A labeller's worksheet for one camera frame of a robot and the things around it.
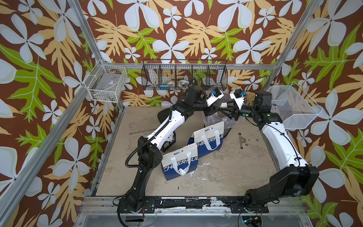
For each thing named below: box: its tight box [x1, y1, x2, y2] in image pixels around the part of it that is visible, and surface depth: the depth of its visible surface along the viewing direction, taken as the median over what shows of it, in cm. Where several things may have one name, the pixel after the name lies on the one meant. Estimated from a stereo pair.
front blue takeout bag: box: [161, 142, 199, 181], surface depth 72 cm
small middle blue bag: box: [160, 130, 177, 153], surface depth 92 cm
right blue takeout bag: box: [187, 121, 225, 159], surface depth 80 cm
